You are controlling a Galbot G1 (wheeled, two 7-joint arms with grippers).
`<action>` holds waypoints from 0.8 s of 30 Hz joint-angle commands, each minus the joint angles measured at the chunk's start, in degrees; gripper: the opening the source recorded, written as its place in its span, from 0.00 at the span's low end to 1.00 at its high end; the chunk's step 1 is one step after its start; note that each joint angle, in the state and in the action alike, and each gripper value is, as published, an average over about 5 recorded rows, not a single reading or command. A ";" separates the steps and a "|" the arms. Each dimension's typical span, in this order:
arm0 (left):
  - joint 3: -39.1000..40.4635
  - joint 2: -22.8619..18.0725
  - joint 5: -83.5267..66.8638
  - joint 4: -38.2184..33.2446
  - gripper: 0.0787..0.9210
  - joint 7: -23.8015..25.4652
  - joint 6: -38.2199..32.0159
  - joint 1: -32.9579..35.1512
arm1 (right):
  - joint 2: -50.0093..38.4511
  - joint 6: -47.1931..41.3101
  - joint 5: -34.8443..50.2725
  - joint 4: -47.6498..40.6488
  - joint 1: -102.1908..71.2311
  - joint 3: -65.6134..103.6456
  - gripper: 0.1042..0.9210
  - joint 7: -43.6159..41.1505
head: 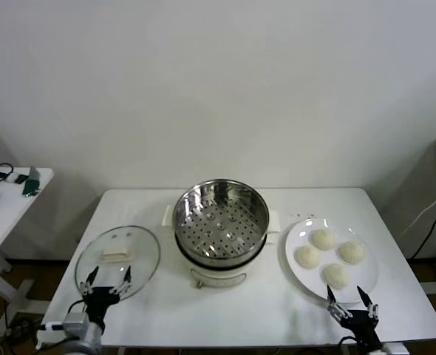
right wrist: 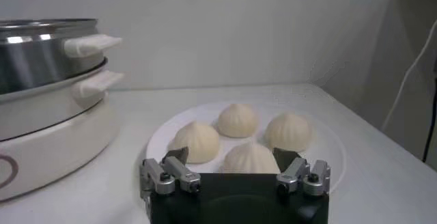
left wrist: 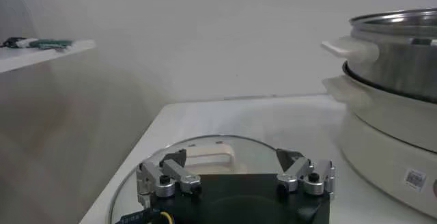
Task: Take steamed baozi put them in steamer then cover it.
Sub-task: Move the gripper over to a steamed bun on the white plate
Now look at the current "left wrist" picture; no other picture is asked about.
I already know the thin yellow wire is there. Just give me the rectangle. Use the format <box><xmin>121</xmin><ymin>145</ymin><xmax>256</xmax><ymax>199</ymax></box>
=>
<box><xmin>159</xmin><ymin>210</ymin><xmax>175</xmax><ymax>224</ymax></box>

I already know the white side table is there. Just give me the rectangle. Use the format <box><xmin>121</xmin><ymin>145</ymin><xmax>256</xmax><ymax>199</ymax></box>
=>
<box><xmin>0</xmin><ymin>39</ymin><xmax>97</xmax><ymax>74</ymax></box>

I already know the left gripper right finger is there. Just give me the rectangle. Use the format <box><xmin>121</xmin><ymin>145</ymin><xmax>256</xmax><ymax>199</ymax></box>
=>
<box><xmin>275</xmin><ymin>148</ymin><xmax>336</xmax><ymax>197</ymax></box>

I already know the white electric cooker base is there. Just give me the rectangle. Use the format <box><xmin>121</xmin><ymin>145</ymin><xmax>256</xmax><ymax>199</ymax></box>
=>
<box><xmin>322</xmin><ymin>74</ymin><xmax>437</xmax><ymax>220</ymax></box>

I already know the round glass lid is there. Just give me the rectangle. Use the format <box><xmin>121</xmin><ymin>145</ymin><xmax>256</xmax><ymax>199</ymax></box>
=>
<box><xmin>109</xmin><ymin>135</ymin><xmax>286</xmax><ymax>224</ymax></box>

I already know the small white black gadget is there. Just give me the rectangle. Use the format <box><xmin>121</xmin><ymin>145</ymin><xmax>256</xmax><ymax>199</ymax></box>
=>
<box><xmin>15</xmin><ymin>37</ymin><xmax>38</xmax><ymax>48</ymax></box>

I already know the green handled tool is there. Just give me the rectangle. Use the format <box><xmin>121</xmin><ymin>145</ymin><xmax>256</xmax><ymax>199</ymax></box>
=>
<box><xmin>29</xmin><ymin>38</ymin><xmax>74</xmax><ymax>51</ymax></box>

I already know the perforated steel steamer basket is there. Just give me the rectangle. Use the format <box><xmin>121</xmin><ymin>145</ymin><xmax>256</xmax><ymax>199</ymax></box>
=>
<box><xmin>320</xmin><ymin>8</ymin><xmax>437</xmax><ymax>104</ymax></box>

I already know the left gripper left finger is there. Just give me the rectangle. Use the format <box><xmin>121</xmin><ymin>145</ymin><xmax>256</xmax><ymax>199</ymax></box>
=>
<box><xmin>136</xmin><ymin>149</ymin><xmax>202</xmax><ymax>209</ymax></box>

